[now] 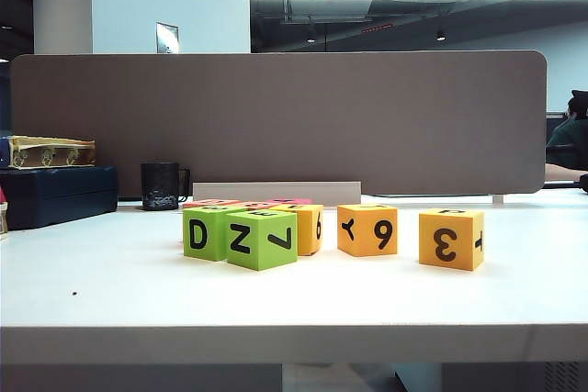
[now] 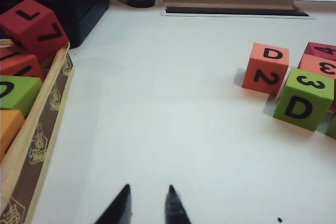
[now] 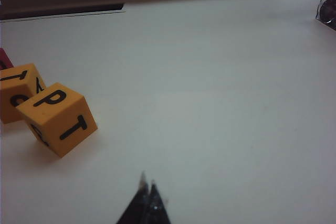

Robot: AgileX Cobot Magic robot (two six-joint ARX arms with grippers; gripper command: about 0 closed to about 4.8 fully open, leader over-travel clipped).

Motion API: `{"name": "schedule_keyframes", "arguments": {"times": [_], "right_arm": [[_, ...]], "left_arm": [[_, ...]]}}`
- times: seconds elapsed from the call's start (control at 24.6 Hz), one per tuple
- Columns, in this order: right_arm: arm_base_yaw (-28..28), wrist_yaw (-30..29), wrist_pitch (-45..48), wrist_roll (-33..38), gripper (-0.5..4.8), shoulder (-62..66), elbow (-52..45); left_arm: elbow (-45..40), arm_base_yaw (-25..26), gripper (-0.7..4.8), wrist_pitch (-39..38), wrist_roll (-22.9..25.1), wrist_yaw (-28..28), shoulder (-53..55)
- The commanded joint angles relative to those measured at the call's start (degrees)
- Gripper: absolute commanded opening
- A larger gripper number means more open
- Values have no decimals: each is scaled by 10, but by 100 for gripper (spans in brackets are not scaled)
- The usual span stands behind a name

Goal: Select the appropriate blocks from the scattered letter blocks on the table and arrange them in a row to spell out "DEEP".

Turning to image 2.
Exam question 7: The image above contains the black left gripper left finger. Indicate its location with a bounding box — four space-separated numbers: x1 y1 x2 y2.
94 184 132 224

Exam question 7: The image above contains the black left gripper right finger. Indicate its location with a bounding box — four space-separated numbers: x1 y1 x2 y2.
164 184 192 224

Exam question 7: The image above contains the salmon block D and 2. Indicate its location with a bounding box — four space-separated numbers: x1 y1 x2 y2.
241 42 290 97

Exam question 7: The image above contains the green block E and 7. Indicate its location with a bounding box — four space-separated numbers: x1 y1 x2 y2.
324 115 336 140

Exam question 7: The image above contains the cream patterned block tray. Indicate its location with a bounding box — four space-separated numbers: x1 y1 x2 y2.
0 39 76 224

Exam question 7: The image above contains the orange block S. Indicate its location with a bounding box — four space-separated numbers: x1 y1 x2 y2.
0 109 26 158

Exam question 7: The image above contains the green block C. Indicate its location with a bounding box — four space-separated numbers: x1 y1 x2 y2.
0 75 44 119

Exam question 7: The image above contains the green block D and 3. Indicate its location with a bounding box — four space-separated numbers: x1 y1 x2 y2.
272 68 335 133

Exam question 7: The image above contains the red-orange block with 1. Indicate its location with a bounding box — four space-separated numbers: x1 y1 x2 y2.
0 43 45 81

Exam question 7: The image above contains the red block L and 7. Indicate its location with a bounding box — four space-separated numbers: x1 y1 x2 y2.
0 0 70 63

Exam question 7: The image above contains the salmon block 3 and xylophone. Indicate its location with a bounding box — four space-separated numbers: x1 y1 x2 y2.
297 53 336 113

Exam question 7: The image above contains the dark blue case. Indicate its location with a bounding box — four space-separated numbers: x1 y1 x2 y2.
0 0 110 49

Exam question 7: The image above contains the magenta block 4 and B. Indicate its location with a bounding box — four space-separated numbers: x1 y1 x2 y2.
304 41 336 61

